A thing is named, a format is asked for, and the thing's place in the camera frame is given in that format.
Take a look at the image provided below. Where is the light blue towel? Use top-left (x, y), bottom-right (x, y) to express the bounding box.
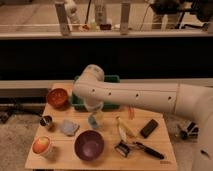
top-left (60, 120), bottom-right (79, 136)

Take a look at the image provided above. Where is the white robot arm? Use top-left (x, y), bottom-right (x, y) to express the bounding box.
top-left (73, 64), bottom-right (213, 171)

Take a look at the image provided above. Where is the small blue cup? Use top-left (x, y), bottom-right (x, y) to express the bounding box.
top-left (88, 115), bottom-right (99, 129)

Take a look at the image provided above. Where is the green plastic tray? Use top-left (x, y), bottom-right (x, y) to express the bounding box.
top-left (70, 75), bottom-right (120, 111)

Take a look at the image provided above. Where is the purple bowl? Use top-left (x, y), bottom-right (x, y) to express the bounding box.
top-left (74, 130), bottom-right (104, 161)

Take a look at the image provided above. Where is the orange carrot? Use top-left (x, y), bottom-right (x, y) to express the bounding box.
top-left (128, 107), bottom-right (135, 120)

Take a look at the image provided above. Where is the yellow banana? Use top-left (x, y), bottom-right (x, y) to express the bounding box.
top-left (116, 116), bottom-right (137, 142)

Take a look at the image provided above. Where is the small black metal clip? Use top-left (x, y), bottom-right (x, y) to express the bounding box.
top-left (115, 141), bottom-right (130, 157)

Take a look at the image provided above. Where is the orange bowl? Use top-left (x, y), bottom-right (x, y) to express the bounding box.
top-left (46, 88), bottom-right (68, 108)

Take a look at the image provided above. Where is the black rectangular block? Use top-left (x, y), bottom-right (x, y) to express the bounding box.
top-left (140, 119), bottom-right (158, 138)

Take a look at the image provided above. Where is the metal can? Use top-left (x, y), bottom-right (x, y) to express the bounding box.
top-left (40, 115), bottom-right (54, 131)

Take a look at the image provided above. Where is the apple in white cup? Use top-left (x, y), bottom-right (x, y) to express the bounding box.
top-left (32, 136), bottom-right (53, 158)

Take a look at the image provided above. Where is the wheeled equipment stand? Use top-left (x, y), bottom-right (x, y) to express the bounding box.
top-left (177, 122), bottom-right (199, 140)

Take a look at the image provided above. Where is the black handled tool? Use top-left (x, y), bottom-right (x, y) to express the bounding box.
top-left (133, 142), bottom-right (164, 159)

